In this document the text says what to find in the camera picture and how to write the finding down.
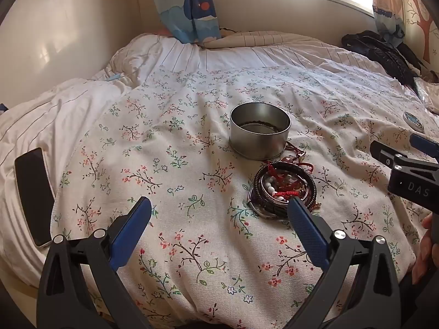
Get round metal tin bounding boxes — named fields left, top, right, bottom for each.
left=229, top=103, right=291, bottom=160

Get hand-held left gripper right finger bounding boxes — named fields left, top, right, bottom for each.
left=287, top=197, right=402, bottom=329

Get pile of bracelets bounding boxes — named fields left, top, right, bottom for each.
left=247, top=140, right=321, bottom=219

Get floral blanket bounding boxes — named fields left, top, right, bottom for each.
left=50, top=65, right=439, bottom=329

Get person's dark pants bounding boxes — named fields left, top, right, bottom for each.
left=403, top=274, right=439, bottom=329

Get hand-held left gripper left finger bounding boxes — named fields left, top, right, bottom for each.
left=36, top=196, right=152, bottom=329

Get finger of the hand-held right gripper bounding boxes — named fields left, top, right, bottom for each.
left=370, top=140, right=417, bottom=179
left=410, top=134, right=439, bottom=161

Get clear plastic bag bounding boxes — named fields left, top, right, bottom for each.
left=413, top=77, right=439, bottom=115

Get whale print curtain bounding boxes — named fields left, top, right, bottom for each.
left=147, top=0, right=222, bottom=44
left=372, top=0, right=407, bottom=47

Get tree wall decal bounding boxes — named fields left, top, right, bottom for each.
left=398, top=0, right=439, bottom=66

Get black smartphone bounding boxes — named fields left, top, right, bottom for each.
left=14, top=147, right=56, bottom=248

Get beige quilted bedspread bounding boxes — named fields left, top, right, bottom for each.
left=202, top=31, right=340, bottom=50

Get person's right hand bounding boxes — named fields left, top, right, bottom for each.
left=410, top=212, right=439, bottom=278

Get round tin lid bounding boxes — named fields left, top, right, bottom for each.
left=402, top=111, right=425, bottom=131

